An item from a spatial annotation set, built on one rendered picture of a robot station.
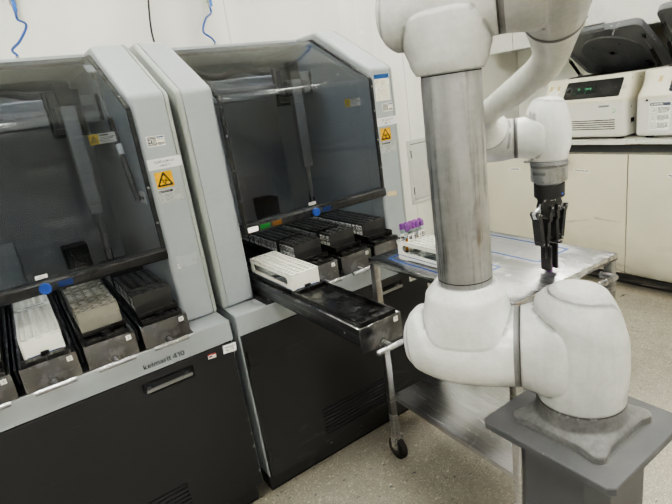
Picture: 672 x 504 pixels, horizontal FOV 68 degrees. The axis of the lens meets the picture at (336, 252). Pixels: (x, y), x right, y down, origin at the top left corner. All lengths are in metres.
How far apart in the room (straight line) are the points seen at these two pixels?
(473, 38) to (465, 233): 0.31
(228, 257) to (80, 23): 1.45
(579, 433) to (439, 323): 0.31
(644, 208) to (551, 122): 2.08
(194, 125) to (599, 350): 1.22
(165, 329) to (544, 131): 1.16
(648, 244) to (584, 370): 2.49
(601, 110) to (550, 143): 2.06
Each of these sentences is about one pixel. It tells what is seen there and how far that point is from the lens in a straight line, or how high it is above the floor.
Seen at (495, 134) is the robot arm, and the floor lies 1.21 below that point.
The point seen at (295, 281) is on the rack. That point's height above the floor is 0.84.
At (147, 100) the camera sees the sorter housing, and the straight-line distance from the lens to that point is 1.57.
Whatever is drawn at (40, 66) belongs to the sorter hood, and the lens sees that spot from 1.83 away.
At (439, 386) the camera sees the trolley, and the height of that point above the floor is 0.28.
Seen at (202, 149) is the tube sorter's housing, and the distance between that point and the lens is 1.61.
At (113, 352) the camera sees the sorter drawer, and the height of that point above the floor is 0.77.
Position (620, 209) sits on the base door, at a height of 0.48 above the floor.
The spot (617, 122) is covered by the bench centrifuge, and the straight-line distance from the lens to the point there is 3.35.
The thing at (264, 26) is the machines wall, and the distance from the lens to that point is 3.01.
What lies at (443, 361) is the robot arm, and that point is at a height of 0.86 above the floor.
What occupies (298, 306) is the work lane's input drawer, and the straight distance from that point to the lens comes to 1.47.
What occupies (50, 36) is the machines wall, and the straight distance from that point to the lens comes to 2.68.
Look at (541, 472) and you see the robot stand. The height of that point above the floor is 0.62.
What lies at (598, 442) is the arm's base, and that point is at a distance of 1.03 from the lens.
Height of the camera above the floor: 1.35
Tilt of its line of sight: 17 degrees down
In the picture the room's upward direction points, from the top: 8 degrees counter-clockwise
